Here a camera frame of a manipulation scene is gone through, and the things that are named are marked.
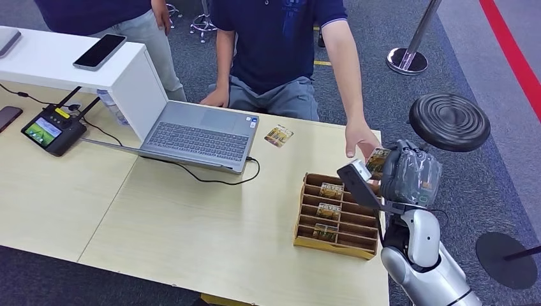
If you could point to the person's right hand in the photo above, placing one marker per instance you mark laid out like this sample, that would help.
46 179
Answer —
216 99

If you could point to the person's left hand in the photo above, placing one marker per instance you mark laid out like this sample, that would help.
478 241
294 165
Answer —
360 135

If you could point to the person's hand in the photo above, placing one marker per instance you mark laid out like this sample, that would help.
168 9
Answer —
162 14

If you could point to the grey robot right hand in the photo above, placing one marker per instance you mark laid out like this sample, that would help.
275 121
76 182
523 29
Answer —
412 177

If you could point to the hotel key card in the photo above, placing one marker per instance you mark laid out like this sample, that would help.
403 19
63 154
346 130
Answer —
331 191
324 232
279 135
377 159
328 211

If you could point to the wooden slotted card holder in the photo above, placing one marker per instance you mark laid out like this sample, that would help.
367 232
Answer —
308 243

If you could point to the person's left forearm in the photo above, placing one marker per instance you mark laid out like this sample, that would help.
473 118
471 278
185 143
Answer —
344 76

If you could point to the person's right forearm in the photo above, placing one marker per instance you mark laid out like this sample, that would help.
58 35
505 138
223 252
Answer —
225 63

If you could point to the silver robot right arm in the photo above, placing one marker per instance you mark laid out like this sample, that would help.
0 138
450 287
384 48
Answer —
422 243

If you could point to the person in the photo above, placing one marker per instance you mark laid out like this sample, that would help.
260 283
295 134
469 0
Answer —
93 14
274 42

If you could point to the chrome chair base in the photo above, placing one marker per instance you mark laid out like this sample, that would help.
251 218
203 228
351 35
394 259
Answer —
173 10
202 24

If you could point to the grey open laptop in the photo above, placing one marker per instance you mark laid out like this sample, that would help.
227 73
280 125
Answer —
198 137

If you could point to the black round stool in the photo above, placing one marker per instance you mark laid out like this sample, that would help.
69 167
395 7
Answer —
450 122

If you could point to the black smartphone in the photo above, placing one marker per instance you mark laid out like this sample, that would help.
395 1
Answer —
99 51

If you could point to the white desk riser shelf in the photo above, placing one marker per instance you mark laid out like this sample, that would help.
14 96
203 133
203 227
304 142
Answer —
139 93

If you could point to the clear plastic water bottle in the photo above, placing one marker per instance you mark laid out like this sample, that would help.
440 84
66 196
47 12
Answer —
113 109

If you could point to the black disc base with pole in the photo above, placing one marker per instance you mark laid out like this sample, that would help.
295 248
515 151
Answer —
503 262

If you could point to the grey flat device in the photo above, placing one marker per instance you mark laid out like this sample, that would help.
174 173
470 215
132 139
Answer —
7 41

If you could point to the black remote controller with screen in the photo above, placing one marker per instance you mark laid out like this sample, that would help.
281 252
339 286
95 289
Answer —
57 133

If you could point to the dark brown smartphone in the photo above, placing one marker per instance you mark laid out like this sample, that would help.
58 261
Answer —
8 117

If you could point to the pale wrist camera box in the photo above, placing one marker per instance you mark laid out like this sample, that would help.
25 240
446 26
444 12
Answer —
360 170

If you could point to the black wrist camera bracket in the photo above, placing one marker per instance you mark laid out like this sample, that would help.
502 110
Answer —
359 190

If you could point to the chrome stanchion post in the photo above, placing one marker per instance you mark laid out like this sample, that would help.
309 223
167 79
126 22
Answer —
406 61

